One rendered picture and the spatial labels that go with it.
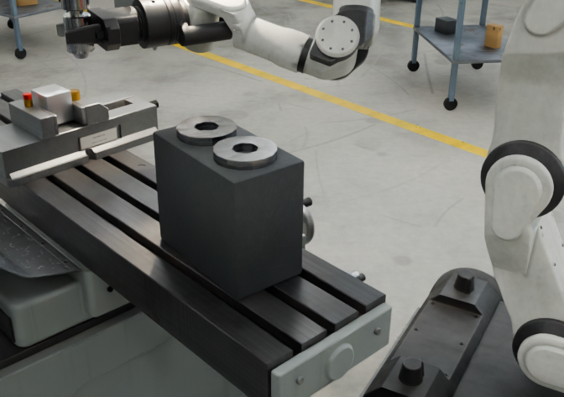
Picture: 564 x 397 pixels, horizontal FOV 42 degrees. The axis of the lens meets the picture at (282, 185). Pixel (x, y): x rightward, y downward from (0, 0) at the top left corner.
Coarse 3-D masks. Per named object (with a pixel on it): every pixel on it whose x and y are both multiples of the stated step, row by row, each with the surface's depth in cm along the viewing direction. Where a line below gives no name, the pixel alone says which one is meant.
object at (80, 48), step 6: (66, 24) 125; (72, 24) 125; (78, 24) 125; (84, 24) 125; (90, 24) 126; (66, 30) 126; (66, 48) 128; (72, 48) 127; (78, 48) 126; (84, 48) 127; (90, 48) 128
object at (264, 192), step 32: (192, 128) 109; (224, 128) 109; (160, 160) 112; (192, 160) 104; (224, 160) 100; (256, 160) 99; (288, 160) 103; (160, 192) 115; (192, 192) 106; (224, 192) 99; (256, 192) 99; (288, 192) 103; (160, 224) 118; (192, 224) 109; (224, 224) 101; (256, 224) 101; (288, 224) 105; (192, 256) 112; (224, 256) 104; (256, 256) 104; (288, 256) 108; (224, 288) 106; (256, 288) 106
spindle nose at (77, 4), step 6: (60, 0) 124; (66, 0) 123; (72, 0) 123; (78, 0) 123; (84, 0) 124; (66, 6) 123; (72, 6) 123; (78, 6) 123; (84, 6) 124; (90, 6) 126
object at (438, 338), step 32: (448, 288) 169; (480, 288) 169; (416, 320) 162; (448, 320) 162; (480, 320) 162; (416, 352) 152; (448, 352) 152; (480, 352) 156; (512, 352) 156; (384, 384) 140; (416, 384) 140; (448, 384) 144; (480, 384) 147; (512, 384) 147
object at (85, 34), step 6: (96, 24) 126; (72, 30) 124; (78, 30) 124; (84, 30) 125; (90, 30) 125; (96, 30) 126; (102, 30) 126; (66, 36) 124; (72, 36) 124; (78, 36) 125; (84, 36) 125; (90, 36) 126; (96, 36) 126; (102, 36) 126; (66, 42) 124; (72, 42) 124; (78, 42) 125; (84, 42) 125; (90, 42) 126; (96, 42) 126
